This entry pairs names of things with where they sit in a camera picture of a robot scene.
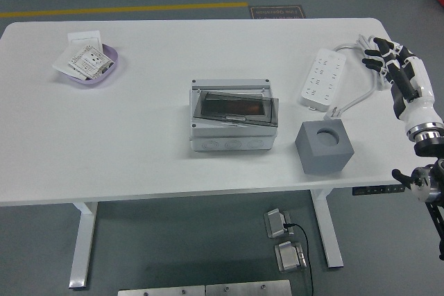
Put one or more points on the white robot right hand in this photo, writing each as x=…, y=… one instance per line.
x=418, y=81

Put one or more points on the tinted transparent box lid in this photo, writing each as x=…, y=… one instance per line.
x=236, y=119

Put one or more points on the grey cube with round hole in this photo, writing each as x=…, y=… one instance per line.
x=322, y=157

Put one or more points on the grey plastic junction box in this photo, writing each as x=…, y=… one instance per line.
x=229, y=140

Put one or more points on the white power strip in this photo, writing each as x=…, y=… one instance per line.
x=324, y=74

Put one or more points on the black table control panel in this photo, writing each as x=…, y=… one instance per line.
x=378, y=190

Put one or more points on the dark floor sign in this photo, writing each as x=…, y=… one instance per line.
x=277, y=12

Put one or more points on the white table leg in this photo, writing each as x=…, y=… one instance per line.
x=82, y=240
x=327, y=230

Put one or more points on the metal foot pedal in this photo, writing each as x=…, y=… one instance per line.
x=288, y=257
x=274, y=222

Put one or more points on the yellow floor tape line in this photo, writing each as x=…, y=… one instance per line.
x=121, y=9

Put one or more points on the purple plastic tray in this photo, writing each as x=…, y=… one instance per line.
x=112, y=62

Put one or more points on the white socket panel with label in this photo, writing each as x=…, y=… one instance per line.
x=91, y=62

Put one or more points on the plain white panel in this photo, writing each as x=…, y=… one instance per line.
x=62, y=62

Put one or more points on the metal base plate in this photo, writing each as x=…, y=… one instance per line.
x=248, y=288
x=161, y=292

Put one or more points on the white wall switch panel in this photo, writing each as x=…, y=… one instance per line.
x=83, y=37

